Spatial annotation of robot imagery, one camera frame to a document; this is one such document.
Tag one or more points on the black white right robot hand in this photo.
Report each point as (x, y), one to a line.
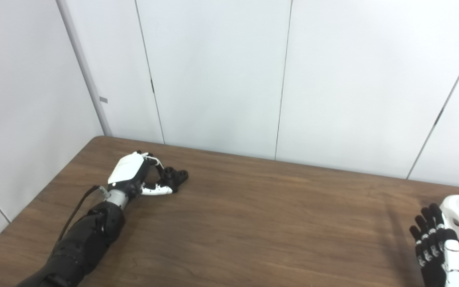
(438, 255)

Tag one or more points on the small grey wall sticker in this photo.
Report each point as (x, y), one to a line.
(103, 99)

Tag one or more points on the grey wall corner post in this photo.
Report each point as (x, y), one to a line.
(86, 71)

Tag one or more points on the black wall panel clip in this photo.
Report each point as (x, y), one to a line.
(152, 86)

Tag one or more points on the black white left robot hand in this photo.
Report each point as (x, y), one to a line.
(126, 169)

